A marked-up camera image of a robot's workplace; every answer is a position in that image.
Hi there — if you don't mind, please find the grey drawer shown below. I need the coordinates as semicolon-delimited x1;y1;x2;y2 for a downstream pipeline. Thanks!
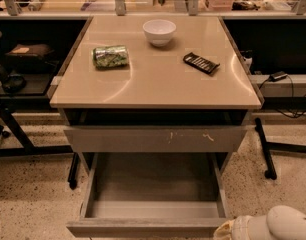
67;153;230;238
64;126;247;153

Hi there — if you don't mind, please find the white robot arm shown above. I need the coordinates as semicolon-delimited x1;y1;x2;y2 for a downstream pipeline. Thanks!
213;205;306;240

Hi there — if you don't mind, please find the grey drawer cabinet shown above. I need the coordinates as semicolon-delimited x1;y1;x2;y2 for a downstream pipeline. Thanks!
50;14;263;168

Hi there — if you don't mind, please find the black table leg right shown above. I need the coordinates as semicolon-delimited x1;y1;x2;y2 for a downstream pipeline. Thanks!
255;118;306;180

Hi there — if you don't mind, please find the black power adapter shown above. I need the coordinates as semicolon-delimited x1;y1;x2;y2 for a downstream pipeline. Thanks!
269;71;288;82

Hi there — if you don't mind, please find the green crushed chip bag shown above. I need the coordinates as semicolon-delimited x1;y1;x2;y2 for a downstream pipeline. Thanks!
92;45;129;68

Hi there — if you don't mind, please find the white bowl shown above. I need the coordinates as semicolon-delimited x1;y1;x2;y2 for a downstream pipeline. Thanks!
143;19;176;47

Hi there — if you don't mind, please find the black bag on shelf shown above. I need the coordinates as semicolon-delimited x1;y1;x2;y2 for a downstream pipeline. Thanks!
5;44;54;74

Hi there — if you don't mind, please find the black table frame left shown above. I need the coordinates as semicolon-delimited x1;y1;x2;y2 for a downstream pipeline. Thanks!
0;100;79;189

